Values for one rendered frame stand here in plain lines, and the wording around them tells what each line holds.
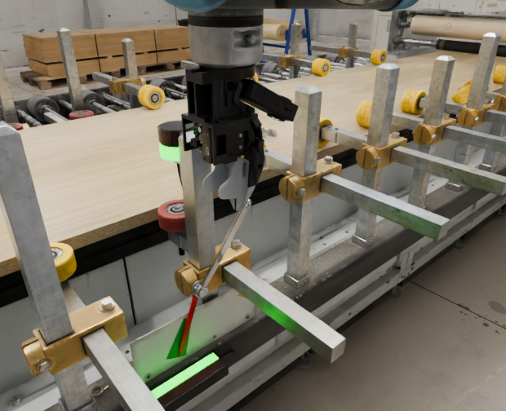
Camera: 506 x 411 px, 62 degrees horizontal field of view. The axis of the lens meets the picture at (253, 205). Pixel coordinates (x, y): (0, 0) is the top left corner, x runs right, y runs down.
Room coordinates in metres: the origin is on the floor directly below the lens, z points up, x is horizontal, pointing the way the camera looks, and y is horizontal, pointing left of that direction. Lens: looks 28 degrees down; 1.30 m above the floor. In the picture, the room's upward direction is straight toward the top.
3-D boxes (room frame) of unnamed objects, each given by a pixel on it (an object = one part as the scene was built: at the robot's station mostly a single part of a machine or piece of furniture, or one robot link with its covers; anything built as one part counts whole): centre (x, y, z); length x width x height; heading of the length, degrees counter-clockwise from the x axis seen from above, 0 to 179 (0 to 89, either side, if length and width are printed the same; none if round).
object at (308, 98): (0.77, -0.10, 0.90); 0.03 x 0.03 x 0.48; 41
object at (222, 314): (0.57, 0.10, 0.75); 0.26 x 0.01 x 0.10; 131
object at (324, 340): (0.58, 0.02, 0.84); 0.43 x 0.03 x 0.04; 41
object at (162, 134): (0.64, 0.12, 1.09); 0.06 x 0.06 x 0.02
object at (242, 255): (0.62, 0.07, 0.85); 0.13 x 0.06 x 0.05; 131
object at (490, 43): (1.26, -0.67, 0.94); 0.03 x 0.03 x 0.48; 41
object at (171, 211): (0.74, 0.15, 0.85); 0.08 x 0.08 x 0.11
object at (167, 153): (0.64, 0.12, 1.07); 0.06 x 0.06 x 0.02
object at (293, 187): (0.79, -0.12, 0.95); 0.13 x 0.06 x 0.05; 131
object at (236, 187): (0.54, 0.03, 1.05); 0.06 x 0.03 x 0.09; 131
